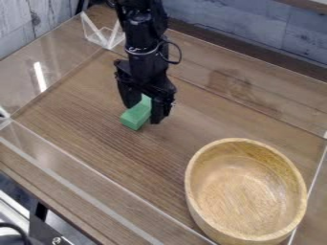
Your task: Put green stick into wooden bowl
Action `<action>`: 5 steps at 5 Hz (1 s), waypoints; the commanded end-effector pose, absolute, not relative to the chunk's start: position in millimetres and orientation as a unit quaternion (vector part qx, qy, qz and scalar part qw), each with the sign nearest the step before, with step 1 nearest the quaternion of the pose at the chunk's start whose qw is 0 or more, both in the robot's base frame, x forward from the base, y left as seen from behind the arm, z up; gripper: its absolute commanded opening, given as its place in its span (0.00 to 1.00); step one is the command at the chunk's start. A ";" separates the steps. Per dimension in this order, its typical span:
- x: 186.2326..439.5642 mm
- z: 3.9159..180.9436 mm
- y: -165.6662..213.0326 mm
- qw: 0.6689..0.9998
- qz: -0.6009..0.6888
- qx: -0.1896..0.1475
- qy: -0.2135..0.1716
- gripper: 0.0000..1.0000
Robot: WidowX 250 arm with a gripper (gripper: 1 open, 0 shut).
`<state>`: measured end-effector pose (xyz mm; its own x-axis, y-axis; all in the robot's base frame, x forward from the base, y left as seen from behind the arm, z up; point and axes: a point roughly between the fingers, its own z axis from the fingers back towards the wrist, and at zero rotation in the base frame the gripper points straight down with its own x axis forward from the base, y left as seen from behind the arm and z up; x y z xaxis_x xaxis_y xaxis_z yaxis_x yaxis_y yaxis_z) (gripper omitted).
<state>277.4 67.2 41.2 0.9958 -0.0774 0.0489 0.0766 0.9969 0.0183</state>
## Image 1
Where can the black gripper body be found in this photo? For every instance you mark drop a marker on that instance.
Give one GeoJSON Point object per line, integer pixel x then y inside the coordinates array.
{"type": "Point", "coordinates": [145, 68]}

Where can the wooden bowl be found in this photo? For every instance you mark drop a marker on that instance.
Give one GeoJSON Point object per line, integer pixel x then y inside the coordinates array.
{"type": "Point", "coordinates": [246, 192]}

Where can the black table leg bracket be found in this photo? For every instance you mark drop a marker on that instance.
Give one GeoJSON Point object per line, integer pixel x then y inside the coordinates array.
{"type": "Point", "coordinates": [41, 231]}

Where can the green rectangular block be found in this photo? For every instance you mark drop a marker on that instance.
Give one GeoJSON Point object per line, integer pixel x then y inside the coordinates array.
{"type": "Point", "coordinates": [138, 115]}

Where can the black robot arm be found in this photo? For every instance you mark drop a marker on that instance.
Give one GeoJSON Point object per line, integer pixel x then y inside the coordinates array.
{"type": "Point", "coordinates": [143, 20]}

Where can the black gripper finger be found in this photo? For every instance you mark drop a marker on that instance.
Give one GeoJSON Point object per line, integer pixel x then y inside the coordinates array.
{"type": "Point", "coordinates": [161, 107]}
{"type": "Point", "coordinates": [130, 94]}

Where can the clear acrylic corner bracket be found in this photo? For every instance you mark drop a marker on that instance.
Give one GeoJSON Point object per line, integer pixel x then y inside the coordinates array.
{"type": "Point", "coordinates": [105, 36]}

